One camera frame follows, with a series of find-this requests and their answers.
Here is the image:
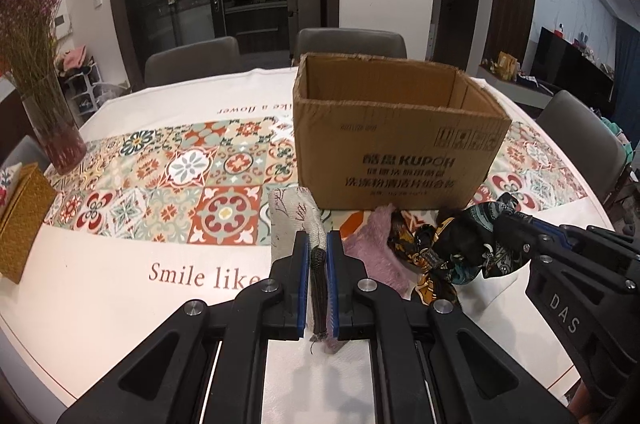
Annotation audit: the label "black patterned silk scarf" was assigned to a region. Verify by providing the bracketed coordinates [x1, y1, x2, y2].
[387, 193, 529, 306]

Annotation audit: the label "purple microfiber cloth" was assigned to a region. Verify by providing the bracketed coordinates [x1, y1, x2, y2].
[322, 202, 419, 355]

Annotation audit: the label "beige floral fabric pouch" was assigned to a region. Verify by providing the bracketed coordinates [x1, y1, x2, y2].
[268, 186, 329, 343]

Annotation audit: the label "white lens cloth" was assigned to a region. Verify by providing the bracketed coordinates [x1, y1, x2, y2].
[262, 330, 375, 423]

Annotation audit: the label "grey chair right side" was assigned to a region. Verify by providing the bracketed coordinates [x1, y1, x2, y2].
[537, 91, 626, 202]

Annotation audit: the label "grey chair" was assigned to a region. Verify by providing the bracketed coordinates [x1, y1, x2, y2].
[143, 36, 242, 86]
[537, 91, 626, 202]
[293, 28, 407, 65]

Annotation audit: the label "low tv cabinet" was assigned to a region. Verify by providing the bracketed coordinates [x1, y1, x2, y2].
[476, 67, 552, 110]

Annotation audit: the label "patterned tablecloth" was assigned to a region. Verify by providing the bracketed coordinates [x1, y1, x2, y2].
[1, 69, 373, 423]

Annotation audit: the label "brown cardboard box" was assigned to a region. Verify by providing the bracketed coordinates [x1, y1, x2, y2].
[293, 53, 511, 211]

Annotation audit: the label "woven tissue box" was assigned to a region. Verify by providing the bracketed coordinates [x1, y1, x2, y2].
[1, 163, 56, 285]

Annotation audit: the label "grey chair back centre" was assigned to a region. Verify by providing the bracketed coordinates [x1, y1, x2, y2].
[293, 28, 407, 65]

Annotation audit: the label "glass vase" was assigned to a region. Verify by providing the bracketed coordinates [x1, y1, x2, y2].
[22, 78, 87, 175]

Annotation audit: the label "white shoe rack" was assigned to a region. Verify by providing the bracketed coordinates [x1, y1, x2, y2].
[55, 45, 103, 126]

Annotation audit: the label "grey chair back left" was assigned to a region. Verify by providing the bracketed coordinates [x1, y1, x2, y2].
[143, 36, 242, 86]

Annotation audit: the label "dried pink flowers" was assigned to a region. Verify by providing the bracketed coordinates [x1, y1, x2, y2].
[1, 0, 62, 97]

